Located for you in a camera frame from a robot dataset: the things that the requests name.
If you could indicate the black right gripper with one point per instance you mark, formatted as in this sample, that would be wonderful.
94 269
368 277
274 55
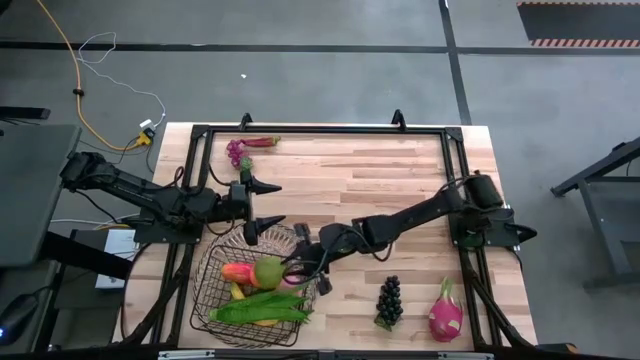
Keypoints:
312 257

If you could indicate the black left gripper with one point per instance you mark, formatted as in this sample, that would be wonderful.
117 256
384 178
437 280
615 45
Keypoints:
239 202

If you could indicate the pink peach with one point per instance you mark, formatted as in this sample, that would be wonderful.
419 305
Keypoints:
291 288

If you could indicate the green pear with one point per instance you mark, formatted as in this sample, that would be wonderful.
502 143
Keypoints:
270 272

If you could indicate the green leafy lettuce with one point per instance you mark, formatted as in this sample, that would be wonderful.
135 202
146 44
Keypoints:
260 310

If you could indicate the red orange mango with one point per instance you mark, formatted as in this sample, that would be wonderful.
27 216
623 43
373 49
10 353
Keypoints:
237 273

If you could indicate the purple grape bunch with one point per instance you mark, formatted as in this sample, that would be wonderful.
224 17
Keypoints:
235 152

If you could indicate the red chili pepper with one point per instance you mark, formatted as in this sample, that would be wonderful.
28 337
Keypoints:
260 142

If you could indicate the yellow banana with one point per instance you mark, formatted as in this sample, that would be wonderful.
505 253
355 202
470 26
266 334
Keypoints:
236 291

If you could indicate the black grape bunch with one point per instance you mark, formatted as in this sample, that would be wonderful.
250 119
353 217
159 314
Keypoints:
390 302

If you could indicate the pink dragon fruit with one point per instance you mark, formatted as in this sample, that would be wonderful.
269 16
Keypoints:
445 317

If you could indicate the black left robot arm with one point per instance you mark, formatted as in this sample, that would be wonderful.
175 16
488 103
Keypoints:
150 197

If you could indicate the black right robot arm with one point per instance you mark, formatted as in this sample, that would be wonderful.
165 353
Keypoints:
415 215

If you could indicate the white box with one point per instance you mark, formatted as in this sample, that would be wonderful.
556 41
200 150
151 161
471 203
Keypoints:
117 245

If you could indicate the grey desk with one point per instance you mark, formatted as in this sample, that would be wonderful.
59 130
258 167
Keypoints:
30 195

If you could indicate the black computer mouse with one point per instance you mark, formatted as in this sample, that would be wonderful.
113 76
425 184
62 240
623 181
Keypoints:
17 317

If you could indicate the black hazard-striped floor mat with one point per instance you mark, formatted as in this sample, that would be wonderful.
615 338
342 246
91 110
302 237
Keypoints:
580 20

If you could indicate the black frame bracket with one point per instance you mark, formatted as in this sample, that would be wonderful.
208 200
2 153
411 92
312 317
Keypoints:
398 120
245 121

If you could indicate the black aluminium table frame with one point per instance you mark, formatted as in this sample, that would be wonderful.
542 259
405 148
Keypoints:
325 130

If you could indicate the black desk frame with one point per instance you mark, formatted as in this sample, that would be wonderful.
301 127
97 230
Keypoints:
600 165

